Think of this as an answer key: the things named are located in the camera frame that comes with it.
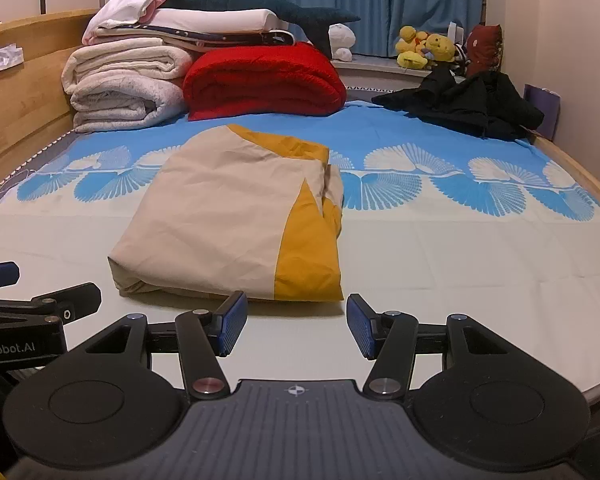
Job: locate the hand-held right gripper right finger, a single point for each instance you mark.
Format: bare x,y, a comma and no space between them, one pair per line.
360,325

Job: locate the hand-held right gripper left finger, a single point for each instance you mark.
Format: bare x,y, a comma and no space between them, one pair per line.
235,320

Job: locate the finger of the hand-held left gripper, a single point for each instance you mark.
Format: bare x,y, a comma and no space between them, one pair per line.
0,274
75,300

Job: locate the beige and mustard hooded jacket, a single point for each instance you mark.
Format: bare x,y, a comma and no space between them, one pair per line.
205,210

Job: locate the black clothes pile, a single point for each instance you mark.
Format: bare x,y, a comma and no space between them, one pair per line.
460,102

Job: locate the grey-white folded quilt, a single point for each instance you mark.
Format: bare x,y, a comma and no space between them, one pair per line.
120,102

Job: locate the white tissue pack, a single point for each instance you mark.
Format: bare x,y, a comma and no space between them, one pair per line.
7,57

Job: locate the red folded blanket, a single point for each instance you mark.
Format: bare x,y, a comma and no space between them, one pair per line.
265,80

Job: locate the white folded quilt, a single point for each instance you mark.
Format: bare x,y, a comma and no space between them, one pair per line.
125,62

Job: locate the grey window sill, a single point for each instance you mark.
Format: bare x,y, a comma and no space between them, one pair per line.
375,72

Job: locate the yellow plush toy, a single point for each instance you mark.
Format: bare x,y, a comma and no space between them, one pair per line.
411,52
441,47

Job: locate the dark patterned folded mat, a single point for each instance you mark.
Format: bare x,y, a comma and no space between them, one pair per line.
250,39

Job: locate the purple paper bag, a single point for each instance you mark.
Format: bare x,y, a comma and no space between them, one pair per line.
542,110

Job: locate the striped plush toy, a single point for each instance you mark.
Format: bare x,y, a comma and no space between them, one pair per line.
460,60

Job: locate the white plush toy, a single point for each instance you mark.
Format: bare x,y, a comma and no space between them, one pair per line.
342,40

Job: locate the white and pink cloth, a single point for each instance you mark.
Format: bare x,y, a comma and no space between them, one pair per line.
125,7

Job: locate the white pillow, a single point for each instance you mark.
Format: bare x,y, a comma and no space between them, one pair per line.
215,20

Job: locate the dark red plush pillow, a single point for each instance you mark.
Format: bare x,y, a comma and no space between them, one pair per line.
482,50

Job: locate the dark blue shark plush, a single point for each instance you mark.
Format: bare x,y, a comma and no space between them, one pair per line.
240,0

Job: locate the wooden bed frame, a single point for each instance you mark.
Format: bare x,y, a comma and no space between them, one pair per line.
20,105

